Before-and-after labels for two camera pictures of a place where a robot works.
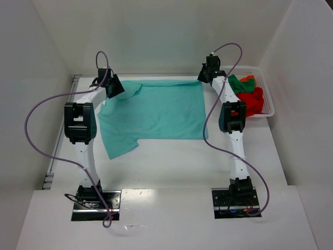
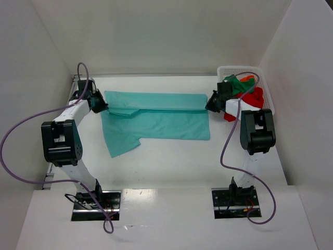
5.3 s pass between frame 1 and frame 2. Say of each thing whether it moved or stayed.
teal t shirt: moved
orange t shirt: stayed
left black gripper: moved
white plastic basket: stayed
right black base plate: stayed
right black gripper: moved
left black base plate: stayed
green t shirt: stayed
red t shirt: stayed
